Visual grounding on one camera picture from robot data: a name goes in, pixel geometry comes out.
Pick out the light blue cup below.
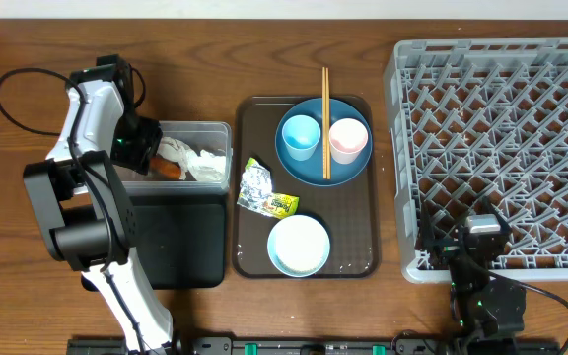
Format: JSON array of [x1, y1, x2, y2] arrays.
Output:
[[282, 115, 321, 161]]

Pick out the grey dishwasher rack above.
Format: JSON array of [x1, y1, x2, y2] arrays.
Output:
[[383, 38, 568, 283]]

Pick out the dark blue plate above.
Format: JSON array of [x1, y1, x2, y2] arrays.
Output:
[[275, 98, 373, 186]]

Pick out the pink white cup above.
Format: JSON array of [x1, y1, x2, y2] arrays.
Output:
[[329, 118, 369, 165]]

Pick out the yellow foil snack wrapper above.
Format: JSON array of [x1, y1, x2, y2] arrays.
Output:
[[237, 158, 299, 219]]

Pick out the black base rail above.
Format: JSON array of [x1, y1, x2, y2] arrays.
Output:
[[65, 336, 561, 355]]

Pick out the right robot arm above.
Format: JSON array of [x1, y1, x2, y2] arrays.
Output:
[[419, 199, 526, 355]]

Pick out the brown serving tray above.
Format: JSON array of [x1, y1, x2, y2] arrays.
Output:
[[232, 96, 380, 279]]

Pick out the clear plastic bin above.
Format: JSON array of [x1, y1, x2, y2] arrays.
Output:
[[115, 121, 233, 196]]

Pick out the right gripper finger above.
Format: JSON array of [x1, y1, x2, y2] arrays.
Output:
[[481, 197, 509, 230], [419, 203, 435, 247]]

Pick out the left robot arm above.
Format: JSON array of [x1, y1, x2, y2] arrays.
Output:
[[23, 64, 173, 354]]

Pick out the light blue white bowl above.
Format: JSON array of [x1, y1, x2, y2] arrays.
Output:
[[267, 215, 331, 278]]

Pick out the orange carrot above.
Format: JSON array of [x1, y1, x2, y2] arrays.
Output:
[[150, 156, 184, 179]]

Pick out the white tissue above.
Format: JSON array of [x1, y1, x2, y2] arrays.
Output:
[[186, 150, 227, 182], [157, 137, 196, 172]]

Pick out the black tray bin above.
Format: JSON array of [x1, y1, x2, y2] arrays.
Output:
[[81, 194, 228, 292]]

